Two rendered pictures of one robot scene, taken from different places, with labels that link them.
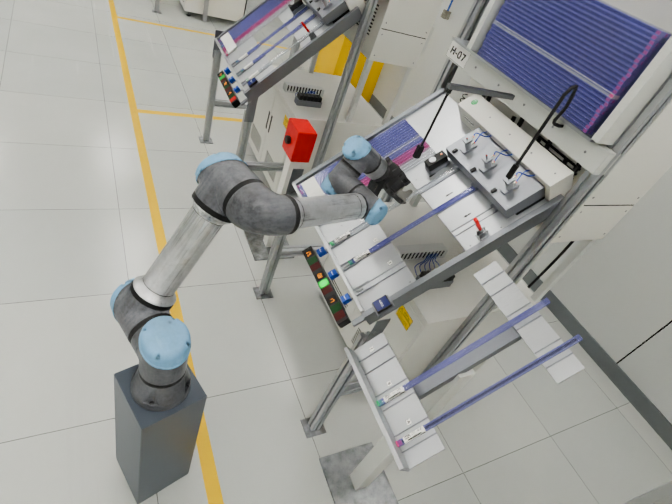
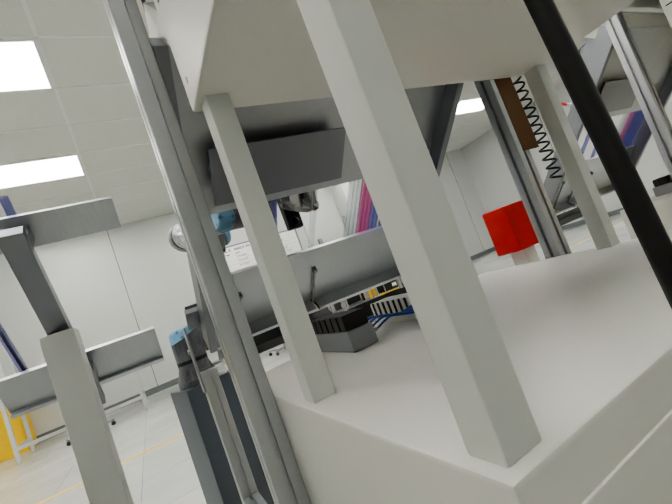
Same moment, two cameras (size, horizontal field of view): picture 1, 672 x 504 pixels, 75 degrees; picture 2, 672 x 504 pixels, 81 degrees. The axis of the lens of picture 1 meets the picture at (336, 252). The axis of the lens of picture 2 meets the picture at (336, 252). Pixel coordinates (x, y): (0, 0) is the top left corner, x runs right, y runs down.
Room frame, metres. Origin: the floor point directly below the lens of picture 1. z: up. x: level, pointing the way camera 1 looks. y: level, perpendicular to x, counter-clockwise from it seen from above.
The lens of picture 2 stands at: (1.56, -1.11, 0.74)
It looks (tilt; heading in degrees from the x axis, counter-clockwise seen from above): 4 degrees up; 101
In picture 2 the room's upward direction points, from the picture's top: 20 degrees counter-clockwise
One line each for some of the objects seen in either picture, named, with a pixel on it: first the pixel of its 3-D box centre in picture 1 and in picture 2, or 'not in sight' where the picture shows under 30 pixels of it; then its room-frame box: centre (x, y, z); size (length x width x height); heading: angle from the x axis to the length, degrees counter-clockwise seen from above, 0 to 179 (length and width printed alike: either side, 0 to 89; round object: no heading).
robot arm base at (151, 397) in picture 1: (162, 375); (195, 370); (0.59, 0.29, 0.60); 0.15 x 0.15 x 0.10
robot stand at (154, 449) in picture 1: (156, 430); (222, 449); (0.59, 0.29, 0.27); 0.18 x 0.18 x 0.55; 56
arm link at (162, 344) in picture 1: (163, 348); (188, 341); (0.59, 0.30, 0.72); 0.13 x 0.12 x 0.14; 56
